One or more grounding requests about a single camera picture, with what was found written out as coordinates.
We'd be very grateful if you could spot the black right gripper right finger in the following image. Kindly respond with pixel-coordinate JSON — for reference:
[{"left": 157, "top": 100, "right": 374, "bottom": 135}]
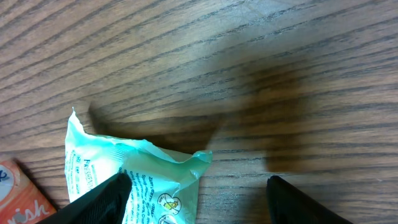
[{"left": 266, "top": 175, "right": 352, "bottom": 224}]

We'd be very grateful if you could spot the small orange box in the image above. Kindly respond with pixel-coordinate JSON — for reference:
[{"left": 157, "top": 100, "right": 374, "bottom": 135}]
[{"left": 1, "top": 161, "right": 57, "bottom": 224}]

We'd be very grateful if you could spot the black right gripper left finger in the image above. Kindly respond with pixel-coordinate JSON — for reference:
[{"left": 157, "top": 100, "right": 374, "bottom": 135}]
[{"left": 38, "top": 173, "right": 132, "bottom": 224}]

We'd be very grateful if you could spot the teal snack packet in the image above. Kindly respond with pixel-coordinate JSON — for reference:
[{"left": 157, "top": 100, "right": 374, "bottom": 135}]
[{"left": 65, "top": 113, "right": 213, "bottom": 224}]

